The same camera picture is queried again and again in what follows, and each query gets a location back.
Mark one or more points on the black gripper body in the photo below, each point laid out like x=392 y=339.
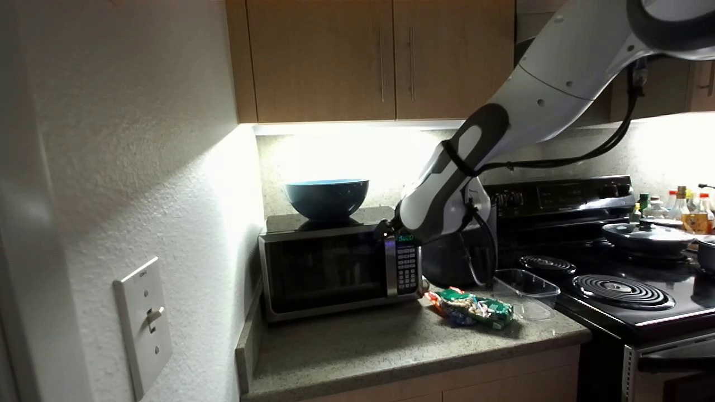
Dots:
x=394 y=227

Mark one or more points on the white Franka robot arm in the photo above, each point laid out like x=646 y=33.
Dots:
x=543 y=81

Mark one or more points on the black steel microwave oven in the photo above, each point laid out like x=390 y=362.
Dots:
x=335 y=264

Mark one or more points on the blue bowl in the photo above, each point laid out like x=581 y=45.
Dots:
x=326 y=198

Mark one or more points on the colourful snack bag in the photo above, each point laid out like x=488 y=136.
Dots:
x=470 y=307

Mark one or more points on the under-cabinet light strip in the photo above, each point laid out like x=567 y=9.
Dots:
x=350 y=127

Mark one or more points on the clear glass food container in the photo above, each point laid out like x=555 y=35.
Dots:
x=528 y=281

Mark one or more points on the green capped spice bottle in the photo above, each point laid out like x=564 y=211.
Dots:
x=641 y=203

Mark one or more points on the black pan with lid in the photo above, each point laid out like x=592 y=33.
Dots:
x=646 y=236

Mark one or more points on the black electric stove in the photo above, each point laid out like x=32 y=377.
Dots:
x=633 y=326

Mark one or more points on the amber sauce bottle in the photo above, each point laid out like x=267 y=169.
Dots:
x=700 y=215

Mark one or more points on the wooden wall cabinet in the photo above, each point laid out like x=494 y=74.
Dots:
x=372 y=59

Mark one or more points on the white light switch plate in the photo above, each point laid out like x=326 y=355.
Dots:
x=143 y=323

